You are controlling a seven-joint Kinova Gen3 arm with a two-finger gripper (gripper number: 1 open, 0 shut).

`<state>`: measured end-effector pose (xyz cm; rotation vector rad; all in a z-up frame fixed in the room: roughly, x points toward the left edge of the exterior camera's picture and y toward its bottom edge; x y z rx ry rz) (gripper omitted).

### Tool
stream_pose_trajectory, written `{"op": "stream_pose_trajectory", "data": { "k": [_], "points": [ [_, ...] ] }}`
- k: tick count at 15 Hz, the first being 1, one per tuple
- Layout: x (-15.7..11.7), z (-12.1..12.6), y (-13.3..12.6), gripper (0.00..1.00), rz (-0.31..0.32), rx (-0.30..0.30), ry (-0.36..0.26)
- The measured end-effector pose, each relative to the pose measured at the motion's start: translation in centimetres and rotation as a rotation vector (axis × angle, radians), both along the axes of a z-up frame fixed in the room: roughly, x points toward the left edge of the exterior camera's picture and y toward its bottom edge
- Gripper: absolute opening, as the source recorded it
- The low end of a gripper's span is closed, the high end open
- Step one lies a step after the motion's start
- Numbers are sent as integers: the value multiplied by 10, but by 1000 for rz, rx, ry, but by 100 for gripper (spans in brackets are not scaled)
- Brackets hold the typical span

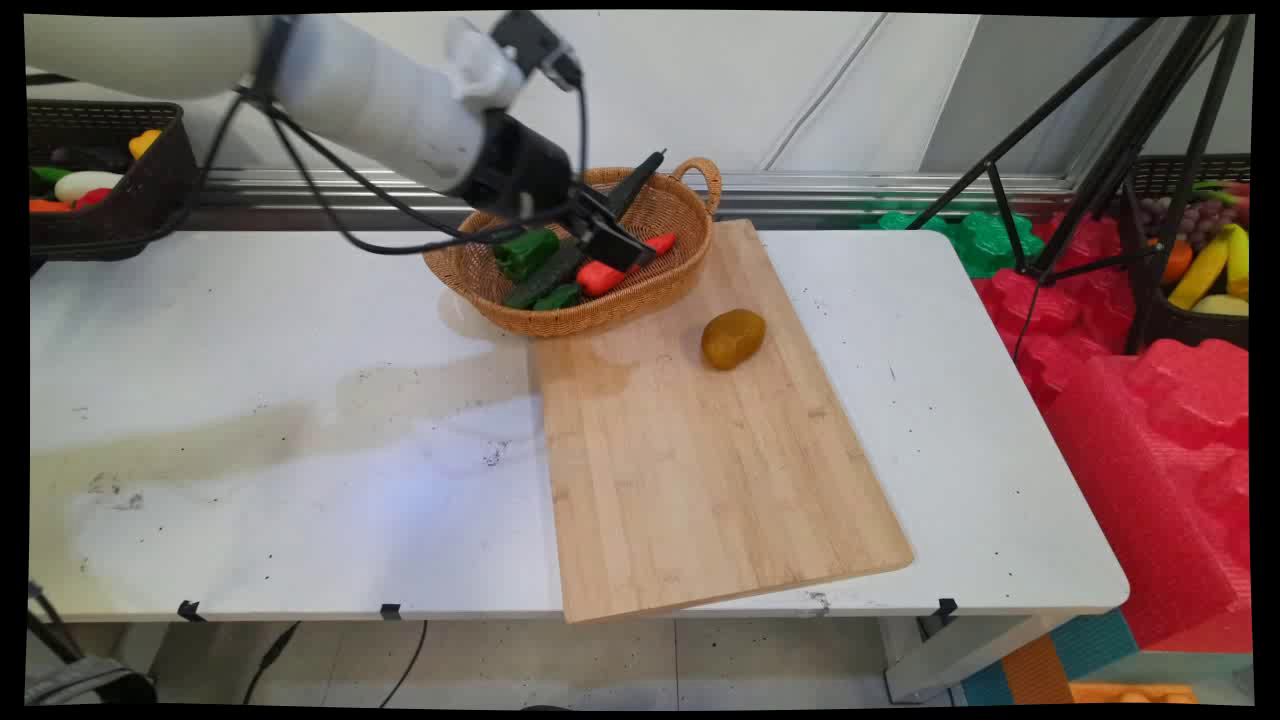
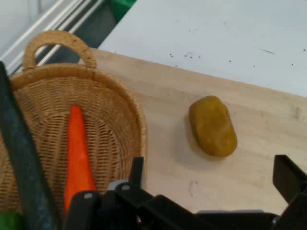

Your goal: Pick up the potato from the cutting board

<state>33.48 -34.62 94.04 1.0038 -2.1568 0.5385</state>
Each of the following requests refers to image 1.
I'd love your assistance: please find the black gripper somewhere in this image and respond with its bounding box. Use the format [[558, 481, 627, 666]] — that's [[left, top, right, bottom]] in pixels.
[[450, 108, 659, 274]]

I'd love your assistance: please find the yellow-brown potato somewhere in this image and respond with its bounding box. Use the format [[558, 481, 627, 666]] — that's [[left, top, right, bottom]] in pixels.
[[701, 309, 767, 371]]

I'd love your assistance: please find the red bell pepper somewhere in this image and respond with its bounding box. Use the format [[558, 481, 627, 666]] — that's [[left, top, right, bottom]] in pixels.
[[576, 260, 641, 298]]

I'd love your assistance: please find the round wicker basket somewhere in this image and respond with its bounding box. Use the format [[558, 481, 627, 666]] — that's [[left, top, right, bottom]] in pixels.
[[422, 157, 723, 338]]

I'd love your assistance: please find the green bell pepper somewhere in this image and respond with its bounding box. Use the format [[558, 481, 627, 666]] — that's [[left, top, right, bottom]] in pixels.
[[494, 229, 562, 283]]

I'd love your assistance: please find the wooden cutting board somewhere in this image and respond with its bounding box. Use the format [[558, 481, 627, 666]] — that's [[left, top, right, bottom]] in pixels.
[[527, 220, 914, 624]]

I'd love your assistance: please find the green foam mat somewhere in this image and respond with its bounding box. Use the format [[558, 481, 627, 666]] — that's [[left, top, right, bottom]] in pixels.
[[862, 205, 1047, 280]]

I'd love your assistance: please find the black plastic basket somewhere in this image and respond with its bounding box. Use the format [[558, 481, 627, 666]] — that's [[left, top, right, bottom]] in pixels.
[[1128, 153, 1253, 351], [28, 100, 199, 264]]

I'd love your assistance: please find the white radish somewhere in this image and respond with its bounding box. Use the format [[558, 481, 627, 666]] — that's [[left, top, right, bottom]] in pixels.
[[54, 171, 125, 204]]

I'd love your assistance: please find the dark purple eggplant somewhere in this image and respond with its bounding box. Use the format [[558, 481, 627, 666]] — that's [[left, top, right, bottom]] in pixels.
[[50, 145, 133, 173]]

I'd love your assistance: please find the white table leg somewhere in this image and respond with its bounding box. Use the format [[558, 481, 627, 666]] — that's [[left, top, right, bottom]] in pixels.
[[880, 612, 1071, 704]]

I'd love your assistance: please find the black tripod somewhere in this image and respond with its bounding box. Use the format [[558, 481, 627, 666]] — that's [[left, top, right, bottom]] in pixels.
[[905, 15, 1253, 359]]

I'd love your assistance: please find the purple grapes bunch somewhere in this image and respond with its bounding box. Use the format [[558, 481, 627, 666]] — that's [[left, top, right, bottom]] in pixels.
[[1140, 197, 1236, 251]]

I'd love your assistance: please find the yellow banana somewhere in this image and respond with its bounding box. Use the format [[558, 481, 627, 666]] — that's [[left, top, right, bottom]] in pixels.
[[1168, 225, 1233, 311], [1225, 222, 1251, 301]]

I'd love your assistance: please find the teal and orange floor mat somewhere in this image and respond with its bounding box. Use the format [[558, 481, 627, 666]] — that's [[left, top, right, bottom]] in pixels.
[[960, 610, 1141, 706]]

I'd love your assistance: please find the grey bag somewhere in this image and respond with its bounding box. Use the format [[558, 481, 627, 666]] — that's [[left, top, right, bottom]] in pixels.
[[25, 655, 158, 707]]

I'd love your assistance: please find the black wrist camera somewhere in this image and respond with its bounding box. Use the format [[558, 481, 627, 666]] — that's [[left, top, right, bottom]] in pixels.
[[490, 10, 584, 93]]

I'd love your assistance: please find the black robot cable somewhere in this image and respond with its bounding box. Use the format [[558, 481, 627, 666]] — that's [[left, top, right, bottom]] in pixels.
[[150, 20, 592, 257]]

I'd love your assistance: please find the aluminium window rail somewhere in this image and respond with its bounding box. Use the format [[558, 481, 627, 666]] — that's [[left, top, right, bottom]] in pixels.
[[195, 168, 1079, 219]]

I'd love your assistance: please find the black floor cable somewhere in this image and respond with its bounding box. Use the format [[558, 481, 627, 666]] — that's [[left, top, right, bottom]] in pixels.
[[378, 620, 429, 709], [243, 620, 301, 706]]

